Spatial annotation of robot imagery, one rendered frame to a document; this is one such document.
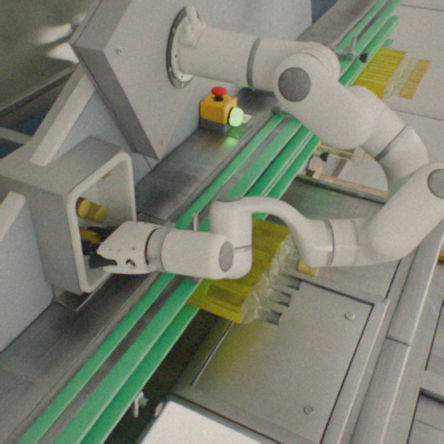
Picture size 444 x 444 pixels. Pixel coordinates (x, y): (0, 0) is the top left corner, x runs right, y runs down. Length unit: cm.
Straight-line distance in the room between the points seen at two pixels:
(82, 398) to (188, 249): 31
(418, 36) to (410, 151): 609
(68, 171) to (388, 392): 77
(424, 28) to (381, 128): 606
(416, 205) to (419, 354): 49
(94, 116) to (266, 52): 34
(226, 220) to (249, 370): 41
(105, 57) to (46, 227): 30
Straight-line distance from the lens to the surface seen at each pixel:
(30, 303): 111
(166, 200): 122
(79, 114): 106
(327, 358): 130
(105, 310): 112
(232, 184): 131
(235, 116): 144
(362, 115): 101
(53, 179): 98
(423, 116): 749
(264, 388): 123
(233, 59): 112
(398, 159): 110
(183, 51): 116
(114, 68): 100
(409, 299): 148
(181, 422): 118
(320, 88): 101
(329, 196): 182
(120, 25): 100
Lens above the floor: 137
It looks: 19 degrees down
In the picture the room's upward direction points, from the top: 108 degrees clockwise
